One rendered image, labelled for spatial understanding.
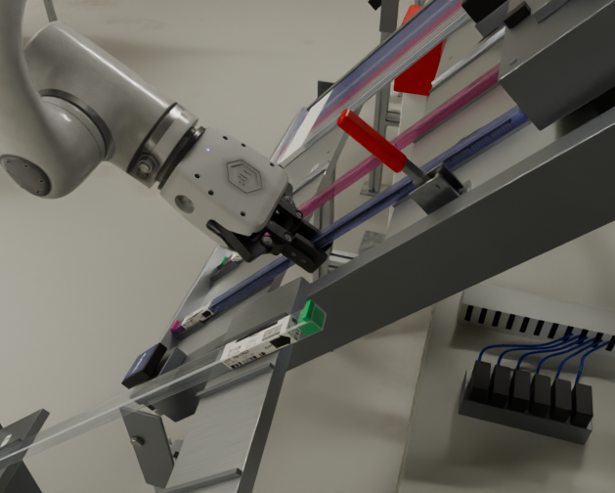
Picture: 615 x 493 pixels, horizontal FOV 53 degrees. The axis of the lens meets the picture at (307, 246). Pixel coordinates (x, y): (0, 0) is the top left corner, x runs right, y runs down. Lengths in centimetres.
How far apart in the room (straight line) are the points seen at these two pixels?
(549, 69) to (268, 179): 30
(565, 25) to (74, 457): 143
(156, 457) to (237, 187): 35
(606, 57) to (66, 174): 41
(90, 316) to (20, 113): 139
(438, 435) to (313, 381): 83
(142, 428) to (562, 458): 52
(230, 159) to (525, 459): 53
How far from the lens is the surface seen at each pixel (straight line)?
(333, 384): 164
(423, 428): 85
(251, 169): 61
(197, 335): 77
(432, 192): 47
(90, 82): 59
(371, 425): 158
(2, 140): 55
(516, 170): 43
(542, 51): 42
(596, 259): 115
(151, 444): 76
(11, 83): 53
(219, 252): 90
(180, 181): 58
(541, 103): 44
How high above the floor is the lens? 134
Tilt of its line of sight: 42 degrees down
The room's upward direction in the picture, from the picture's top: straight up
